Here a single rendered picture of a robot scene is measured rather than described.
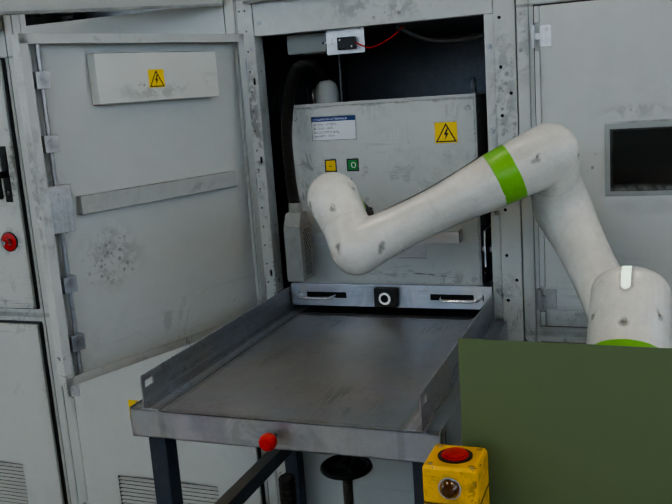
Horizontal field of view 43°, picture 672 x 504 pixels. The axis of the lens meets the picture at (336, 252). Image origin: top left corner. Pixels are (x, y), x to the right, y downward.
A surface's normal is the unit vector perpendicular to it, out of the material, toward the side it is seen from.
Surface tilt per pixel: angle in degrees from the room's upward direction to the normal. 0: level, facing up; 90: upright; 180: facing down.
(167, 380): 90
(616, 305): 43
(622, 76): 90
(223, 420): 90
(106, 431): 90
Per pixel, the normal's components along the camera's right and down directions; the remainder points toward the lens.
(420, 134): -0.35, 0.20
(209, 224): 0.77, 0.07
